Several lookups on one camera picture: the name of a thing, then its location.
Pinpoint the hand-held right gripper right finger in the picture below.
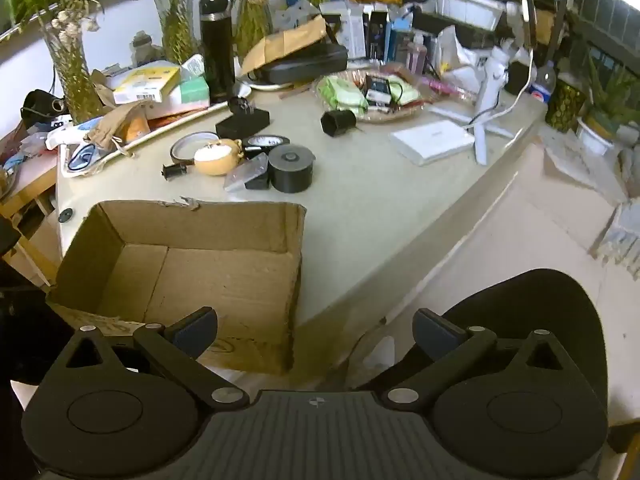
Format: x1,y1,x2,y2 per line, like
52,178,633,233
381,307,576,411

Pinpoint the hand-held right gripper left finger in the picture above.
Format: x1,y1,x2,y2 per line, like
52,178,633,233
64,306,251,411

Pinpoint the brown cardboard box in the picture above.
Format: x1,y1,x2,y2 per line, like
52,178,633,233
46,200,307,374

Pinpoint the amber tape roll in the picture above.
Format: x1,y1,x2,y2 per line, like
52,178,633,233
169,131,219,164

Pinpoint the black tape roll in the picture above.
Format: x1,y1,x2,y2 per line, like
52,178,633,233
243,134,291,159

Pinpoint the black hex socket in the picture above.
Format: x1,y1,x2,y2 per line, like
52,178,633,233
320,108,358,139

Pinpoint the black office chair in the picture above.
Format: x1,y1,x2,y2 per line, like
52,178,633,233
345,268,611,426

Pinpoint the clear plastic bag with part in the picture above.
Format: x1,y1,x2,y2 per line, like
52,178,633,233
223,152,271,193

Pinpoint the yellow clay teapot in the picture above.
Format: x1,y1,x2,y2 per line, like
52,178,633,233
193,138,245,177

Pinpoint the black cylindrical spool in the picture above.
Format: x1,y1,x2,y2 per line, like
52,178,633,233
268,144,317,195

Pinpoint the white power bank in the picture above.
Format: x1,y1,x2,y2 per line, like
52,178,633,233
389,120,476,166

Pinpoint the white tray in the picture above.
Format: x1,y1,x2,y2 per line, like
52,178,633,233
56,82,253,181

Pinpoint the wooden chair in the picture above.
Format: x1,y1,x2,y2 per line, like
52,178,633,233
0,165,62,288

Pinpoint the white bottle orange label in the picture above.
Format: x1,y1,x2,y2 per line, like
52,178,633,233
120,110,151,145

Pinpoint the black block with connector stand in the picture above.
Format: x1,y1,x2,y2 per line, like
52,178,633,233
215,97,271,136

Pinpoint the red packet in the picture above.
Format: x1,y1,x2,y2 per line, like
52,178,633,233
145,106,211,123

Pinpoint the glass plate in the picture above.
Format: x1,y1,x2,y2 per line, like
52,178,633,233
312,71,435,125

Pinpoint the beige cloth pouch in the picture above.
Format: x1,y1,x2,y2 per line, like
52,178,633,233
82,100,153,156

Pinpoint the green tissue pack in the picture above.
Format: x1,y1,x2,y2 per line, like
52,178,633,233
152,76,210,111

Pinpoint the green wipe packet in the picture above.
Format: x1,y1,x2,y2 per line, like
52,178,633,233
317,75,370,117
389,80,421,107

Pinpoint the small black box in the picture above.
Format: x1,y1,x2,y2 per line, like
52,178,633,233
364,74,394,109

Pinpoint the yellow carton box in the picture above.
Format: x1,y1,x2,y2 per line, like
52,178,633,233
113,66,181,106

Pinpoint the white plate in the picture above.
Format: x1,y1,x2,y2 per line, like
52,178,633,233
247,76,301,92

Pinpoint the potted plant white pot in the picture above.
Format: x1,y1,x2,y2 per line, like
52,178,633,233
575,55,640,157

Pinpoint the dark patterned cup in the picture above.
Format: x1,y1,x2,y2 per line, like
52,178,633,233
545,79,587,133

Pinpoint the white gimbal tripod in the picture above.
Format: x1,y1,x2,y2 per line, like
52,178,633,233
469,44,522,166

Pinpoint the plastic bottle blue label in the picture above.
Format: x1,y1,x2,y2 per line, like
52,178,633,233
527,60,557,107

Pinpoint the black speaker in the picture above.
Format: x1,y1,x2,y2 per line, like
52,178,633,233
21,89,67,128

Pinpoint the pink soap bottle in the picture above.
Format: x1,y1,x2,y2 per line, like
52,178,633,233
407,34,429,74

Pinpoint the white plastic bag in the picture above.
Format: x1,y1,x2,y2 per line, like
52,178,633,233
436,25,493,88

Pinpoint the tall glass vase with bamboo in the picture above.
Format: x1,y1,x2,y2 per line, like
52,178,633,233
0,0,108,123

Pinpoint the black thermos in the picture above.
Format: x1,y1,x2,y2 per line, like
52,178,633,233
199,0,237,103

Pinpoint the black zipper case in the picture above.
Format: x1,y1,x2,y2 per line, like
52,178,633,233
254,43,350,85

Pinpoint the blue carton box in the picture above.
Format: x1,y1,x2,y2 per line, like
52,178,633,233
390,17,414,64

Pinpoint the wide glass vase with bamboo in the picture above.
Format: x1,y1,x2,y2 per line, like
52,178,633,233
107,0,201,66

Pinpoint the black carton box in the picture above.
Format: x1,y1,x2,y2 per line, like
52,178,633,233
367,9,391,61

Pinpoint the brown paper envelope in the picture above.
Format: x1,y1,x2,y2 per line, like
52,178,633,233
240,14,327,76

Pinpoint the glass flask vase with bamboo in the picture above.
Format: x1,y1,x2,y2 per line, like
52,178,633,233
220,0,296,63

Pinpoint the black electronic device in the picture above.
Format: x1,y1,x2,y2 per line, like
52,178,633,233
411,9,501,50

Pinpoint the white carton box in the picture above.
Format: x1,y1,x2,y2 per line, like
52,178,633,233
320,0,366,59

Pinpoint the white plastic bowl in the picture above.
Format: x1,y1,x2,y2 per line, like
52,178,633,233
433,0,506,30

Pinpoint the white cable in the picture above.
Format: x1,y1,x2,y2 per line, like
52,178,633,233
465,0,540,130

